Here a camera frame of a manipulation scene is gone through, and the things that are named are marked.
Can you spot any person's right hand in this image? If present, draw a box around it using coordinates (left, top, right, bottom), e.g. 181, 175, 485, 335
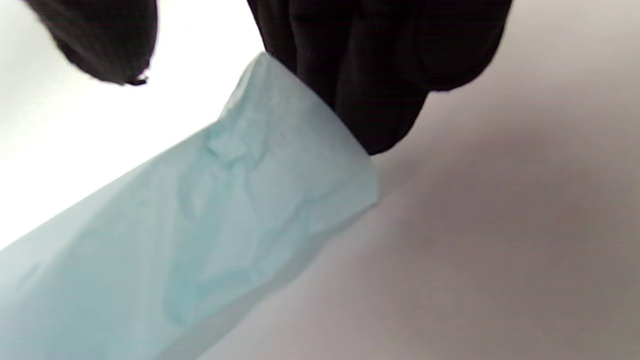
22, 0, 513, 156

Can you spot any light blue gift wrapping paper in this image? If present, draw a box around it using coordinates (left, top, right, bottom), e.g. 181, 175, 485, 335
0, 51, 379, 360

